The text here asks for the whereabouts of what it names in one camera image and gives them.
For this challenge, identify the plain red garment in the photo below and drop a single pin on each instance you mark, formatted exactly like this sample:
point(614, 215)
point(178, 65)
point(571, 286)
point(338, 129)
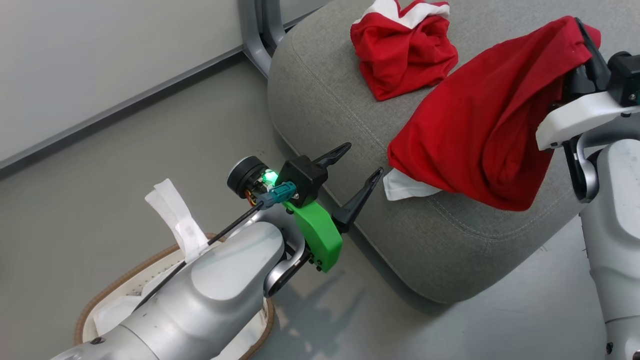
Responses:
point(480, 130)

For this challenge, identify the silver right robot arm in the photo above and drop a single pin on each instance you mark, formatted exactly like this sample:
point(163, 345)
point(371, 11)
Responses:
point(617, 225)

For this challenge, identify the red garment with white collar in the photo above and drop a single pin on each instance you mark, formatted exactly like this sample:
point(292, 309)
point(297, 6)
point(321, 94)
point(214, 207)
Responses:
point(405, 55)

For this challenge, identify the grey fabric ottoman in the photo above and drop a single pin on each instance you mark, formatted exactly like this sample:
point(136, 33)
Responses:
point(325, 100)

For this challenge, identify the short grey partition foot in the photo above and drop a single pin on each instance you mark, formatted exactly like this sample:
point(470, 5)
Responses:
point(275, 22)
point(252, 35)

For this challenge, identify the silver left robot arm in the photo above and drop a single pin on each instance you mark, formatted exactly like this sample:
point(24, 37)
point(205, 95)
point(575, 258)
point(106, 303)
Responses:
point(220, 290)

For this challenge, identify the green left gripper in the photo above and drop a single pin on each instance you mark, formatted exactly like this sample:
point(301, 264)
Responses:
point(317, 235)

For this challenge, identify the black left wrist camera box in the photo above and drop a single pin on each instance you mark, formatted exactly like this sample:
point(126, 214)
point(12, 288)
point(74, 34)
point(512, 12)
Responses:
point(302, 177)

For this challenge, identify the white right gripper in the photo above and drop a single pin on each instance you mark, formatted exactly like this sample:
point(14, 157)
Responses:
point(580, 117)

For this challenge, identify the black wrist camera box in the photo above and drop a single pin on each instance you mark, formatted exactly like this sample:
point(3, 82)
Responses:
point(625, 77)
point(302, 177)

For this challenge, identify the grey partition bottom rail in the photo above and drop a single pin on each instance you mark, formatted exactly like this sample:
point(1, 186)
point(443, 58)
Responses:
point(115, 107)

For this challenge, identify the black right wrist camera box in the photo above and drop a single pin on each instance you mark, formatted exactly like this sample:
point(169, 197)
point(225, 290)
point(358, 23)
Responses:
point(625, 77)

